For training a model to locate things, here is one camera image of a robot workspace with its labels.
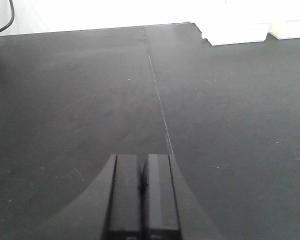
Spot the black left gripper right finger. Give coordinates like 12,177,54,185
142,154,222,240

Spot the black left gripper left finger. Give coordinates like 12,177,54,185
43,154,142,240

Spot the white box on bench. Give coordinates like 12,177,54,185
191,0,271,46

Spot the cream white block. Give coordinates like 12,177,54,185
269,19,300,40

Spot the black cable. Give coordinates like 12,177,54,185
0,0,15,37

